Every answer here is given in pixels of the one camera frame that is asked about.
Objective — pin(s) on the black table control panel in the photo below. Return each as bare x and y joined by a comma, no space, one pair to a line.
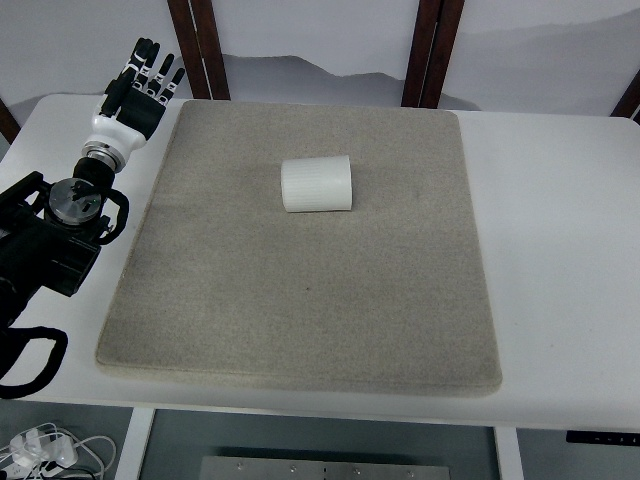
603,438

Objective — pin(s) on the white power adapter with cables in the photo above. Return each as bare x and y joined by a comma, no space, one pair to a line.
47,451

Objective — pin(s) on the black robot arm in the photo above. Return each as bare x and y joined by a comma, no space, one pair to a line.
51,237

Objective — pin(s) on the beige felt mat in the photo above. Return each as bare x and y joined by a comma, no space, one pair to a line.
224,287

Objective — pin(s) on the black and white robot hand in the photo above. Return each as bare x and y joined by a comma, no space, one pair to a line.
132,106

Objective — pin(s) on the dark wooden screen post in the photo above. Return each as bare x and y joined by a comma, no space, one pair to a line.
434,34
628,105
196,31
9,126

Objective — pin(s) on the white ribbed cup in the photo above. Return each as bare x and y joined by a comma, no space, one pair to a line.
322,184

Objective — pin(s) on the metal base plate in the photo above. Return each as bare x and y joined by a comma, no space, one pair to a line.
226,467

